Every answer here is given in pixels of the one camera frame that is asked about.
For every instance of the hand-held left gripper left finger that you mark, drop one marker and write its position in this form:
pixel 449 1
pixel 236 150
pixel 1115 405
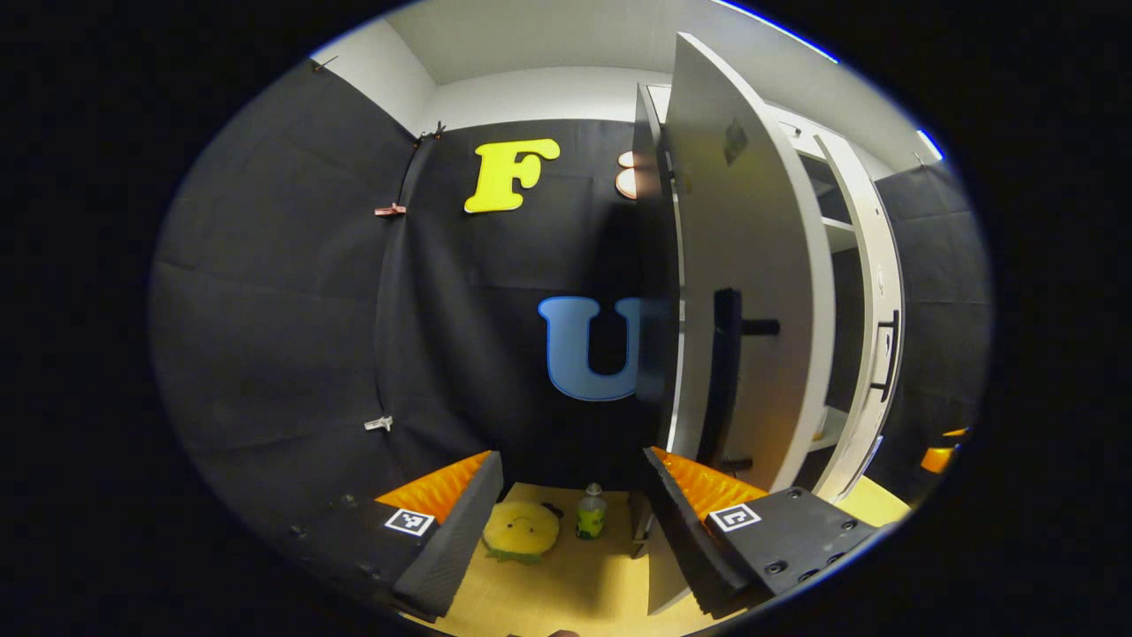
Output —
pixel 451 548

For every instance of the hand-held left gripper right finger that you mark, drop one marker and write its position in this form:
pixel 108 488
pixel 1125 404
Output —
pixel 681 540

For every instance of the white shoe cabinet door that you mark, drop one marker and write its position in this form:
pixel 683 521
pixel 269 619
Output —
pixel 871 265
pixel 761 221

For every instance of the white shoe cabinet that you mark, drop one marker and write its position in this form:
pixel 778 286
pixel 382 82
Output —
pixel 769 221

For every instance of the yellow plush toy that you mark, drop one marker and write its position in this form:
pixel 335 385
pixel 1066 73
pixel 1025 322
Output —
pixel 520 531

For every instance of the green drink bottle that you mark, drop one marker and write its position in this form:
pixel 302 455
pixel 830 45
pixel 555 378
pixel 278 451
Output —
pixel 592 515

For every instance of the black backdrop cloth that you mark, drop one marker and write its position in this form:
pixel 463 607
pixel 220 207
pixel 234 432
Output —
pixel 292 310
pixel 946 310

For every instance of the white cloth clip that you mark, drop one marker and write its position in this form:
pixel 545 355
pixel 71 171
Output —
pixel 378 423

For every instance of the small ceiling light panel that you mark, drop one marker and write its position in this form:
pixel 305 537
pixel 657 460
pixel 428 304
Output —
pixel 930 145

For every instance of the red cloth clip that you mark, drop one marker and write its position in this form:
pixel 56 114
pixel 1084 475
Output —
pixel 389 210

